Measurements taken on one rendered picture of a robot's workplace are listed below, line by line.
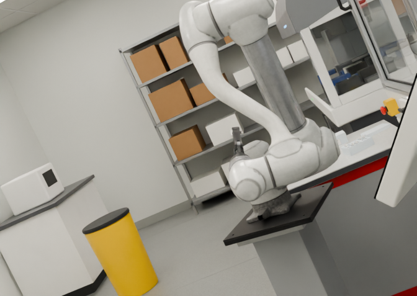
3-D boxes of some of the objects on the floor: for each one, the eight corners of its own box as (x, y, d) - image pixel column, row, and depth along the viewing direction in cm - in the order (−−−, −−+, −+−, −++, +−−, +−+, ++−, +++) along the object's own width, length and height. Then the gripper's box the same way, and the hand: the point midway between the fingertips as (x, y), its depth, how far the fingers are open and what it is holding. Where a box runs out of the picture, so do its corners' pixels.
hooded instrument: (393, 257, 323) (264, -40, 305) (344, 182, 506) (262, -6, 487) (609, 173, 306) (486, -148, 288) (478, 126, 489) (398, -71, 470)
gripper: (255, 201, 192) (248, 179, 213) (250, 129, 185) (243, 113, 206) (233, 203, 192) (228, 180, 213) (227, 131, 185) (222, 115, 206)
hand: (236, 148), depth 208 cm, fingers open, 13 cm apart
